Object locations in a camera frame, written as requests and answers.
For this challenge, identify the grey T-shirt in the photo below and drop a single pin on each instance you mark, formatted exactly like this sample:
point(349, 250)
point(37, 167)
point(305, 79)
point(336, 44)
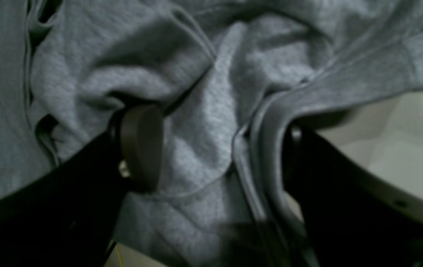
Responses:
point(224, 71)

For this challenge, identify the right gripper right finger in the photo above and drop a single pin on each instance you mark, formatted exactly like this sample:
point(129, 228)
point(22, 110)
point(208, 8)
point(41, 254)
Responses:
point(353, 218)

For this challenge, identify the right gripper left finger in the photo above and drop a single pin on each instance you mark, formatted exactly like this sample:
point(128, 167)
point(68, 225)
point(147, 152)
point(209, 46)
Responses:
point(67, 218)

